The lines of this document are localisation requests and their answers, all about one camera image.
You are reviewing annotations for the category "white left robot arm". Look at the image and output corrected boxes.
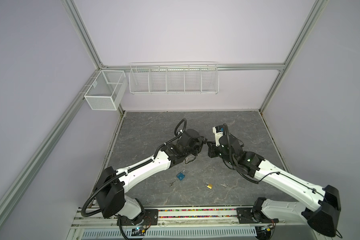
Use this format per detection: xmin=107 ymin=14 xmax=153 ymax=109
xmin=81 ymin=119 xmax=207 ymax=224

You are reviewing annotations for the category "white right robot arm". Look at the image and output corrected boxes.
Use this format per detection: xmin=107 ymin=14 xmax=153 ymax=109
xmin=207 ymin=124 xmax=343 ymax=238

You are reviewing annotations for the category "blue padlock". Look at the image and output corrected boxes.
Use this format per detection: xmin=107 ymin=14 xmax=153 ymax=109
xmin=177 ymin=170 xmax=187 ymax=181

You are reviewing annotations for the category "brass padlock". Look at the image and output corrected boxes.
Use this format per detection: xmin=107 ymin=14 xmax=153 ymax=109
xmin=205 ymin=183 xmax=213 ymax=189

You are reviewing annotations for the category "white mesh box basket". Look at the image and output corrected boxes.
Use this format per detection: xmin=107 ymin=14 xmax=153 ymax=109
xmin=84 ymin=70 xmax=128 ymax=111

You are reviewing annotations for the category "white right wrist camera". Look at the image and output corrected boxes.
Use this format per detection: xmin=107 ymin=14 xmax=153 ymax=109
xmin=213 ymin=125 xmax=227 ymax=147

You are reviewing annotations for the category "white wire shelf basket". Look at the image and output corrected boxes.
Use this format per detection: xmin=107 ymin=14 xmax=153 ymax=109
xmin=129 ymin=62 xmax=220 ymax=95

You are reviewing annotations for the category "white vented cable duct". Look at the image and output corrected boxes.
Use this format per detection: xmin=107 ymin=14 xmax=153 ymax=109
xmin=81 ymin=226 xmax=257 ymax=240

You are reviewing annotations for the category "aluminium frame corner post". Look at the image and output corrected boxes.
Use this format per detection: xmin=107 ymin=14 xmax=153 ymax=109
xmin=61 ymin=0 xmax=104 ymax=69

